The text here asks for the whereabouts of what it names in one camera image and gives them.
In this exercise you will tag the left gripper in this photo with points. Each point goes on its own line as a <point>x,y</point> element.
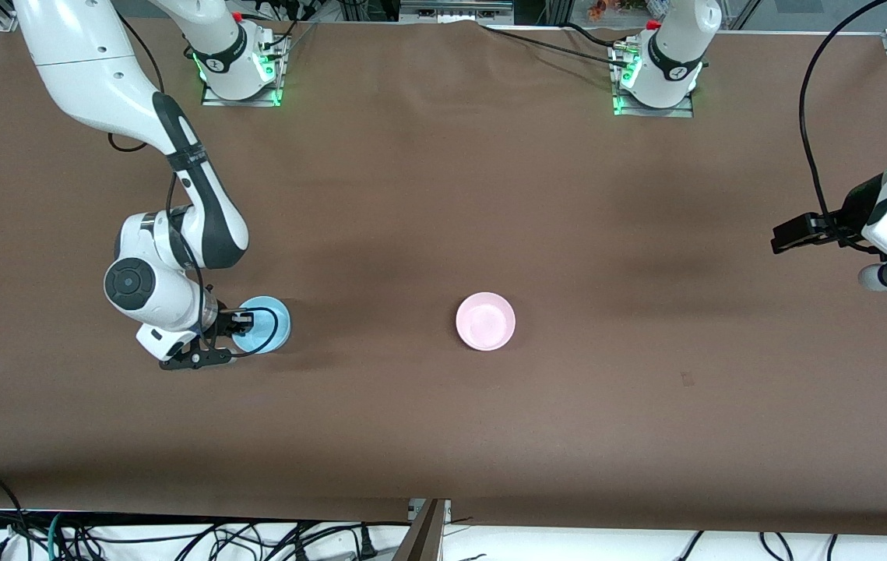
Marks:
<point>853,210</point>

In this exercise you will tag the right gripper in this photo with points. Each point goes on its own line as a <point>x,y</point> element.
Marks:
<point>224,322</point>

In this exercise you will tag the blue bowl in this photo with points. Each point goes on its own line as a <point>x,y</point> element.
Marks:
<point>270,312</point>

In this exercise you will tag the pink bowl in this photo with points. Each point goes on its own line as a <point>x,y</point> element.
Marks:
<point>485,321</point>

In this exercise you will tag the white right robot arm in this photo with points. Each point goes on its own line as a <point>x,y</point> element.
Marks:
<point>85,70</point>

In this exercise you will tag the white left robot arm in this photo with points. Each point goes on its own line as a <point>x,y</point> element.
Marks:
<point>677,47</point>

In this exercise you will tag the brown table cover sheet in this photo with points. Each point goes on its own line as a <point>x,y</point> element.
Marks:
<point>412,195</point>

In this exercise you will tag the black power plug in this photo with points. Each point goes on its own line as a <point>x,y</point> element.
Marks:
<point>367,541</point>

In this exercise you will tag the orange background object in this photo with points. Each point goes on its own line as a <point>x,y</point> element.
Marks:
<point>603,8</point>

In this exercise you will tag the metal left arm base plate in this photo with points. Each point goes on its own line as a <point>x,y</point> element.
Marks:
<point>649,109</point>

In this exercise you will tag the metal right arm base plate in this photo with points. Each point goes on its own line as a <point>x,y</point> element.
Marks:
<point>244,97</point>

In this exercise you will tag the aluminium profile post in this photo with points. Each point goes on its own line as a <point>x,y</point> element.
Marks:
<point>424,534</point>

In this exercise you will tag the aluminium rail with connectors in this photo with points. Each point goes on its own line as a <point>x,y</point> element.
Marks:
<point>455,9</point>

